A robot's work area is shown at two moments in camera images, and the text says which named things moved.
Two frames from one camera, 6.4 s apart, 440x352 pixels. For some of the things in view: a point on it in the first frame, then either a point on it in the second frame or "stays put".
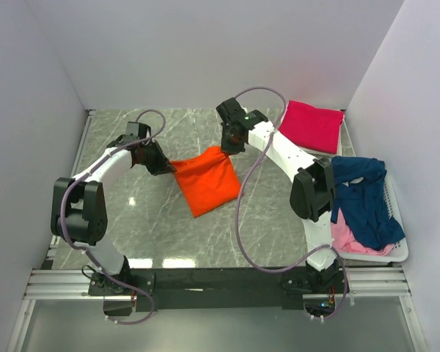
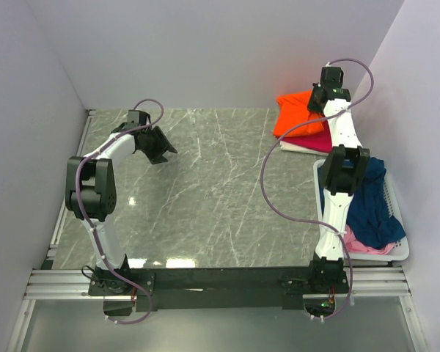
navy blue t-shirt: [358, 192] stays put
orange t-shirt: [207, 180] → [292, 110]
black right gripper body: [229, 144] → [312, 105]
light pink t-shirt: [343, 239] stays put
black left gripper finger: [169, 167] → [168, 145]
